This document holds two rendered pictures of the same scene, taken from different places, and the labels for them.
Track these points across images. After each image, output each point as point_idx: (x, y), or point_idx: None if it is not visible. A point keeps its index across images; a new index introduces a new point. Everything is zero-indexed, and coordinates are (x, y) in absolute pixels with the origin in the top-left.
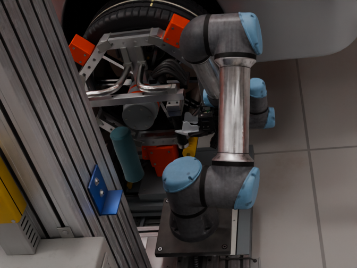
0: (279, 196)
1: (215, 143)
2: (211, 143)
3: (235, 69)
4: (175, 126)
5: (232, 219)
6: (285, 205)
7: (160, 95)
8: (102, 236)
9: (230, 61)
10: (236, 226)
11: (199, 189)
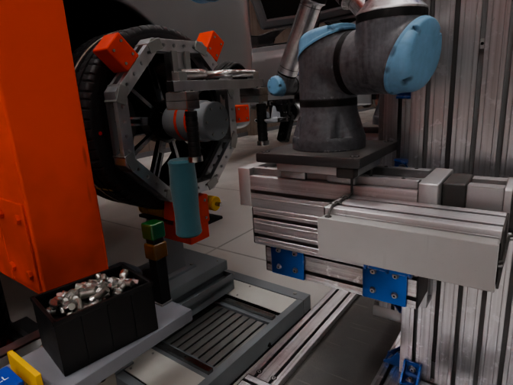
0: (243, 271)
1: (289, 134)
2: (286, 134)
3: None
4: (264, 114)
5: (247, 286)
6: (255, 273)
7: (248, 80)
8: None
9: None
10: (257, 287)
11: None
